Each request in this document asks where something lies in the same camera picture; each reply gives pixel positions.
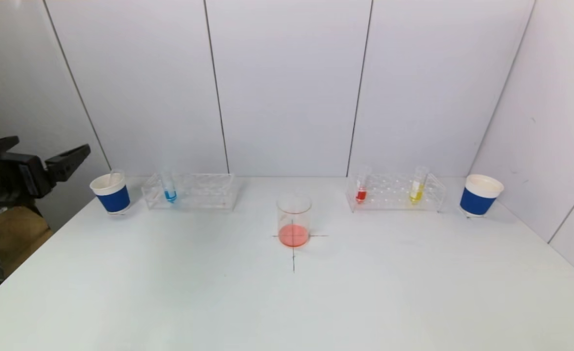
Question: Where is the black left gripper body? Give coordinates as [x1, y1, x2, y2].
[0, 152, 53, 199]

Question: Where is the clear acrylic test tube rack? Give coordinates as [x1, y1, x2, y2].
[141, 173, 238, 212]
[346, 171, 448, 213]

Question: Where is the clear glass beaker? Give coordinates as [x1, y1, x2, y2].
[276, 193, 313, 248]

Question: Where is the blue white paper cup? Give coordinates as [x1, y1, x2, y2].
[89, 173, 131, 215]
[460, 174, 505, 217]

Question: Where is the test tube with yellow pigment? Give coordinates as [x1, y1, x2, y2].
[410, 166, 431, 204]

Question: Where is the test tube with red pigment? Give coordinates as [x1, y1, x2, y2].
[356, 166, 373, 203]

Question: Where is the test tube with blue pigment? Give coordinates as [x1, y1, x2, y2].
[159, 167, 178, 203]

